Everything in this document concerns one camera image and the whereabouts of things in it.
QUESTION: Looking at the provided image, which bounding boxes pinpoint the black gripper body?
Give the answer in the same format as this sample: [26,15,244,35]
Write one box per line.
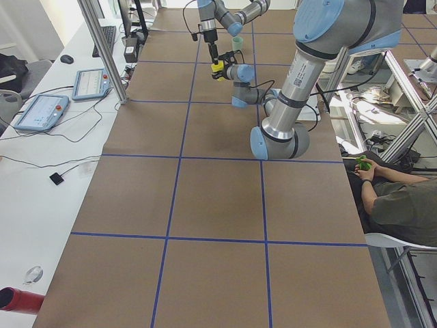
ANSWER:
[203,29,217,44]
[218,50,244,79]

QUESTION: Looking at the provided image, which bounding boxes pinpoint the yellow plastic cup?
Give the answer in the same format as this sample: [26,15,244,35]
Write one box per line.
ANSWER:
[210,61,225,81]

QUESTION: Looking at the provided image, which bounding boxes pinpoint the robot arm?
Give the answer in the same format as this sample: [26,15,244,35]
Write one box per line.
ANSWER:
[197,0,270,64]
[219,1,404,160]

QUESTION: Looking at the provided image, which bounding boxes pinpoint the green plastic cup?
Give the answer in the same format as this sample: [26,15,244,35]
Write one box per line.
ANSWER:
[231,36,244,51]

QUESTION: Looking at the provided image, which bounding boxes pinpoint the black power adapter box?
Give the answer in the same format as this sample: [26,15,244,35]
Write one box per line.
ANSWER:
[124,37,138,63]

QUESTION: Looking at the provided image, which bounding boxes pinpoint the computer monitor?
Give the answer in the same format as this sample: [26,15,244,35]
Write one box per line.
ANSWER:
[117,0,148,44]

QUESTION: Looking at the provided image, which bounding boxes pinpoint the black keyboard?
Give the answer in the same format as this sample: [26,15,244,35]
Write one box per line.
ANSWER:
[91,25,117,58]

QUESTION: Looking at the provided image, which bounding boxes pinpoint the far teach pendant tablet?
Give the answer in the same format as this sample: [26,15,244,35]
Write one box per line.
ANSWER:
[72,68,111,101]

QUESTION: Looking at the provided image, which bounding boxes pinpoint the teach pendant tablet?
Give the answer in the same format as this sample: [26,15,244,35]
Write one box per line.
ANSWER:
[14,94,70,131]
[72,68,111,101]

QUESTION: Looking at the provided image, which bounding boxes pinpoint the black computer mouse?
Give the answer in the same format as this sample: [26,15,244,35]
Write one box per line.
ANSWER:
[59,55,74,64]

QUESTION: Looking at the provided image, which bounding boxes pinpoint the green handheld object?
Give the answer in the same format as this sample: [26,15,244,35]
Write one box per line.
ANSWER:
[355,155,371,171]

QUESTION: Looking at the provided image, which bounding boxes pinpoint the near teach pendant tablet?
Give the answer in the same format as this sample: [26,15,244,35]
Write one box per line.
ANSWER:
[14,94,70,131]

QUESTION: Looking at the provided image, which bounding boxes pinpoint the small black square pad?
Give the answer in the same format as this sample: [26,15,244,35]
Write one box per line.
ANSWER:
[49,172,64,185]

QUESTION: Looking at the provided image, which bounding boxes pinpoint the seated person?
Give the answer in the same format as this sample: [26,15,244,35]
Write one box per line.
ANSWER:
[343,151,436,247]

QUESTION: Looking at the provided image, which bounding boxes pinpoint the round silver table grommet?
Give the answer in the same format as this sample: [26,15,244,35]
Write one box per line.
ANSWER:
[23,266,44,285]

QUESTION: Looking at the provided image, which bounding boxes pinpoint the red cylinder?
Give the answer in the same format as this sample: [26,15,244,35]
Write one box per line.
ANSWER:
[1,287,44,314]

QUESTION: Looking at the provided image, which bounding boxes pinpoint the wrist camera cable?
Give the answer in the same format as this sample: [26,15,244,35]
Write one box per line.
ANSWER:
[249,79,323,133]
[182,0,207,42]

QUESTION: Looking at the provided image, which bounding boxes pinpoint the aluminium frame post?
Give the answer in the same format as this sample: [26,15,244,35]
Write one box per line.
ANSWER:
[77,0,128,105]

